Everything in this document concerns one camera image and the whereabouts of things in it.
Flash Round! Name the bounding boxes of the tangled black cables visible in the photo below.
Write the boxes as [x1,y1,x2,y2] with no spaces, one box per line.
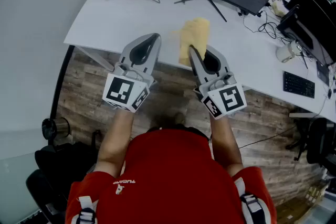
[242,9,292,43]

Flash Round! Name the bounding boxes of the black floor cable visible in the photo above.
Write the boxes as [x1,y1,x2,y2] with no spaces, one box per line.
[238,124,298,150]

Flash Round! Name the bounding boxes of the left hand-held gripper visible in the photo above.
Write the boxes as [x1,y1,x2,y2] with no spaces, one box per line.
[102,33,163,113]

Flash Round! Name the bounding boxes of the person's red shirt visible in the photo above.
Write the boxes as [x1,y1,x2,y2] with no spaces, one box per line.
[65,128,278,224]

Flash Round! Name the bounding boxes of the person's right forearm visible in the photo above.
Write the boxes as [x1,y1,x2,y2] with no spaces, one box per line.
[209,112,244,178]

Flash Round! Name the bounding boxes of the small black device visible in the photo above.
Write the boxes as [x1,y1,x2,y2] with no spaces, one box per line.
[316,60,330,86]

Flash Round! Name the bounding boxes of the person's left forearm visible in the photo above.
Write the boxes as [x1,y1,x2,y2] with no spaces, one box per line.
[93,107,135,179]

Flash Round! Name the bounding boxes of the black keyboard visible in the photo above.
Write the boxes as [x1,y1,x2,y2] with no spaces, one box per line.
[282,70,316,99]

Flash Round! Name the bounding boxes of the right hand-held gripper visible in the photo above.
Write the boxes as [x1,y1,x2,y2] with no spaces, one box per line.
[188,45,248,121]

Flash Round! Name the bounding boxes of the white shoulder strap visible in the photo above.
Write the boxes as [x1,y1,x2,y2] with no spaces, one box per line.
[233,177,266,224]
[75,195,99,224]

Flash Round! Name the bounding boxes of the white mug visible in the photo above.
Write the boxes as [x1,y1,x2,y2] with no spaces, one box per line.
[275,39,304,64]

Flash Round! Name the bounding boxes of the black office chair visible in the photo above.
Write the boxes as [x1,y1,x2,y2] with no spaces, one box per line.
[285,112,336,177]
[25,129,103,224]

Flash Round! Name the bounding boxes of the stack of cardboard boxes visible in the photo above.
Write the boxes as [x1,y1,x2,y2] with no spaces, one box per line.
[275,183,329,224]

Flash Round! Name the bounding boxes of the yellow cloth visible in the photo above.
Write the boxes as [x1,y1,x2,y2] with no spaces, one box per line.
[172,17,211,67]

